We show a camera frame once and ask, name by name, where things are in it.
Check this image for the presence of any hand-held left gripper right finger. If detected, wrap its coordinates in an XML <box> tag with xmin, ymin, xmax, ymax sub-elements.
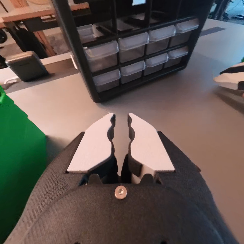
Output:
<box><xmin>127</xmin><ymin>113</ymin><xmax>175</xmax><ymax>173</ymax></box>

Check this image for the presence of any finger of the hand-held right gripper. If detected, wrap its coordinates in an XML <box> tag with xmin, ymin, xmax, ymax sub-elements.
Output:
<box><xmin>213</xmin><ymin>73</ymin><xmax>244</xmax><ymax>90</ymax></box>
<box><xmin>219</xmin><ymin>63</ymin><xmax>244</xmax><ymax>75</ymax></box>

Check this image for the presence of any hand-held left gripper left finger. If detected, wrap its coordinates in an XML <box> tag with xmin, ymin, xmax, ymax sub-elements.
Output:
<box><xmin>67</xmin><ymin>112</ymin><xmax>116</xmax><ymax>174</ymax></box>

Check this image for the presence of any green plastic bin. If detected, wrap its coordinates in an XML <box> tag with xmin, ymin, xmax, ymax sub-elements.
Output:
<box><xmin>0</xmin><ymin>85</ymin><xmax>47</xmax><ymax>242</ymax></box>

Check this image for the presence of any clear plastic drawer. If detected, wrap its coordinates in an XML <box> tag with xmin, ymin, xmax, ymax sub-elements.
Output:
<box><xmin>77</xmin><ymin>24</ymin><xmax>96</xmax><ymax>44</ymax></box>

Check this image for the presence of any black drawer cabinet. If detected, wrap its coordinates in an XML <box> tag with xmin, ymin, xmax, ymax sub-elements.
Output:
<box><xmin>51</xmin><ymin>0</ymin><xmax>215</xmax><ymax>103</ymax></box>

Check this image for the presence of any grey power bank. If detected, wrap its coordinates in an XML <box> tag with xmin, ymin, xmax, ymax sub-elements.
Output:
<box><xmin>5</xmin><ymin>50</ymin><xmax>49</xmax><ymax>82</ymax></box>

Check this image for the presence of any black office chair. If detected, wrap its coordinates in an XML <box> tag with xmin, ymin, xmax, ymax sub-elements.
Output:
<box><xmin>8</xmin><ymin>25</ymin><xmax>49</xmax><ymax>58</ymax></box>

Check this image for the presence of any wooden office desk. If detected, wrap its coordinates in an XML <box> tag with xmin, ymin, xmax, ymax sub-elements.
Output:
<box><xmin>0</xmin><ymin>2</ymin><xmax>91</xmax><ymax>57</ymax></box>

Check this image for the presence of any white cable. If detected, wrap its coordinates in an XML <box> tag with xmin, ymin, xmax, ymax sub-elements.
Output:
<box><xmin>3</xmin><ymin>76</ymin><xmax>19</xmax><ymax>90</ymax></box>

